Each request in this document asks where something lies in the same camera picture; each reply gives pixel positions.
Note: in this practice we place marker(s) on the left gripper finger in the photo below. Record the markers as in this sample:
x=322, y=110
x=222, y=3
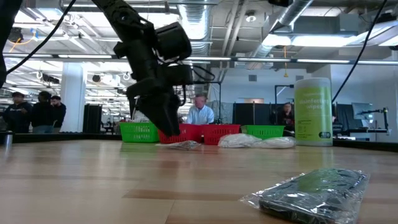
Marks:
x=172, y=109
x=155, y=112

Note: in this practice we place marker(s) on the silver plastic-wrapped packet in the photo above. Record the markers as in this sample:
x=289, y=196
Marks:
x=182, y=145

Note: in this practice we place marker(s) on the monitor on black arm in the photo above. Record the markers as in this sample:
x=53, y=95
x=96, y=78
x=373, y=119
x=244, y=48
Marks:
x=362, y=110

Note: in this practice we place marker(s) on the green plastic basket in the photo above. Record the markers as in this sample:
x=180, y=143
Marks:
x=262, y=131
x=138, y=132

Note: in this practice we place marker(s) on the person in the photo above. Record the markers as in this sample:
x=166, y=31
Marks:
x=17, y=115
x=42, y=113
x=59, y=112
x=200, y=115
x=285, y=116

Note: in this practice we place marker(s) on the red plastic basket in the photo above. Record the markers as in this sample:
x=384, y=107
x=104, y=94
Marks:
x=189, y=133
x=220, y=133

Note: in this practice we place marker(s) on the black cabinet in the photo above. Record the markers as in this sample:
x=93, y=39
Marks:
x=92, y=118

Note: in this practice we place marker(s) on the overhead light bar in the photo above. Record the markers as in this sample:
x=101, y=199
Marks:
x=248, y=59

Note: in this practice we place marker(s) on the white building column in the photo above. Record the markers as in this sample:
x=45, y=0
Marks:
x=73, y=99

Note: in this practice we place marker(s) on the black partition panels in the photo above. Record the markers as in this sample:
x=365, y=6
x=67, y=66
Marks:
x=255, y=113

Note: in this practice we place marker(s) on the disinfecting wipes canister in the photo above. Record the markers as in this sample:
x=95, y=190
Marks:
x=313, y=115

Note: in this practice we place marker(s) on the black ceiling device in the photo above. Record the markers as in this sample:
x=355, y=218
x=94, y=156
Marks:
x=15, y=35

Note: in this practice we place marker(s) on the black comb in plastic wrap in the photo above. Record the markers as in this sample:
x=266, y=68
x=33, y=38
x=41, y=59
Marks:
x=311, y=196

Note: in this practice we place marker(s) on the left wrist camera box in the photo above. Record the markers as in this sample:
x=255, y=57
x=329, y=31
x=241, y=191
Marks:
x=178, y=74

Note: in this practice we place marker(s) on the black stand frame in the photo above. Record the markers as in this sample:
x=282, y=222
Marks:
x=220, y=99
x=284, y=86

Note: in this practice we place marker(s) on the silver metal post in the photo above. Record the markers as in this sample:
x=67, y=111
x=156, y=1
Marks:
x=8, y=139

